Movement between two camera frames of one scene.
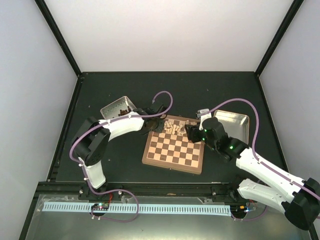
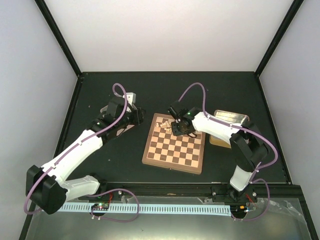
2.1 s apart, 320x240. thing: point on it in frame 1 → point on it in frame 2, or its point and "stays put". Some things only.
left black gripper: [160, 128] → [138, 118]
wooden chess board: [171, 149] stays put
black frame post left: [49, 18] stays put
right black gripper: [192, 133] → [176, 132]
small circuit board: [100, 206] stays put
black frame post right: [278, 37] stays put
